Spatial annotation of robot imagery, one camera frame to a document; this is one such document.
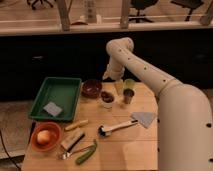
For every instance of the wooden block black edge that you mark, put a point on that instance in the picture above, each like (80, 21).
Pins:
(69, 142)

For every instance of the green plastic tray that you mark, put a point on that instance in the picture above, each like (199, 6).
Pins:
(58, 93)

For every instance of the office chair base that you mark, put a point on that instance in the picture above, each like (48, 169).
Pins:
(32, 3)

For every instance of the orange bowl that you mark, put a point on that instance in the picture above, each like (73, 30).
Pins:
(55, 133)

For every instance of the dark grapes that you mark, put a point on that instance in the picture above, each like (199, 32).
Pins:
(107, 97)

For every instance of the green cucumber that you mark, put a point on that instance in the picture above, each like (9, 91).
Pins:
(80, 160)

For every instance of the pale onion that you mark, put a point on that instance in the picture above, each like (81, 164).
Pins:
(43, 137)

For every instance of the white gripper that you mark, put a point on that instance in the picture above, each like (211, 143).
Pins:
(115, 75)

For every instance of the black office chair right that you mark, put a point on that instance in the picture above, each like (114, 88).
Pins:
(191, 5)

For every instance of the black office chair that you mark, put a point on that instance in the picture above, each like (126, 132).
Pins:
(191, 5)
(139, 6)

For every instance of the grey sponge pad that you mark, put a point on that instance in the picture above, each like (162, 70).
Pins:
(52, 109)

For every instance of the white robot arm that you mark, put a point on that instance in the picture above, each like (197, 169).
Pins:
(185, 117)

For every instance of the metal cup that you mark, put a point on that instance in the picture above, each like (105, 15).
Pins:
(128, 95)

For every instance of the green plastic cup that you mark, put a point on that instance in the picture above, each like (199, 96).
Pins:
(129, 84)

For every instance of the grey triangular cloth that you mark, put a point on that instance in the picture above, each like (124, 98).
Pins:
(144, 118)

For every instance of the dark brown bowl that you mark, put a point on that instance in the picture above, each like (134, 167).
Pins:
(91, 88)

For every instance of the white paper cup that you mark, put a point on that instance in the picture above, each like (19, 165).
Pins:
(107, 105)

